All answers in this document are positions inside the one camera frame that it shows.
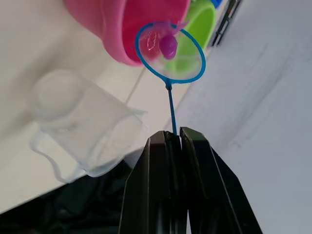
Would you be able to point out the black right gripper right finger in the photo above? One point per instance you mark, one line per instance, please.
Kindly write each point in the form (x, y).
(214, 195)

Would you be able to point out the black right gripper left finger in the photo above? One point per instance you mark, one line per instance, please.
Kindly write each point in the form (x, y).
(146, 190)

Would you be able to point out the blue fish net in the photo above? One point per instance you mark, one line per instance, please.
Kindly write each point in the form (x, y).
(170, 102)

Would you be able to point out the clear plastic measuring cup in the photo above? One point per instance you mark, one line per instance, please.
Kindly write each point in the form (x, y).
(80, 126)

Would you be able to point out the pink plastic bucket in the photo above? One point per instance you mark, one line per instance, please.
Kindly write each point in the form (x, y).
(114, 26)

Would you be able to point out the green plastic bucket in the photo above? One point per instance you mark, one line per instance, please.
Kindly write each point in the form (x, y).
(203, 26)

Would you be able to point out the black metal rack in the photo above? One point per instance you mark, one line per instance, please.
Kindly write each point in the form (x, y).
(225, 23)

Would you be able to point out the blue plastic object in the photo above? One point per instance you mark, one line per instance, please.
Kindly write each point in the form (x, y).
(216, 3)

